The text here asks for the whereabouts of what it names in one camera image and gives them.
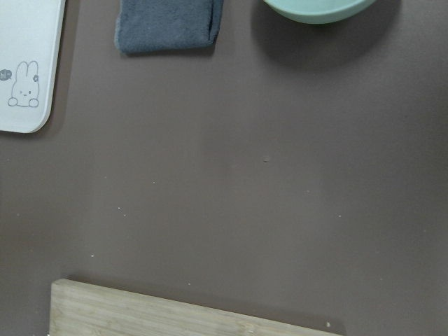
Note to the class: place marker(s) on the mint green bowl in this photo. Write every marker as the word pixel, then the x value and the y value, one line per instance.
pixel 318 12

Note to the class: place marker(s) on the wooden cutting board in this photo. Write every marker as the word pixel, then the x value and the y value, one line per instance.
pixel 78 308

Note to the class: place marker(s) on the folded grey cloth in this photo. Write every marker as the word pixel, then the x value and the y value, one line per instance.
pixel 152 26

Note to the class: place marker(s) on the cream rectangular serving tray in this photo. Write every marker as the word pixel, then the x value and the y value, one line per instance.
pixel 31 32

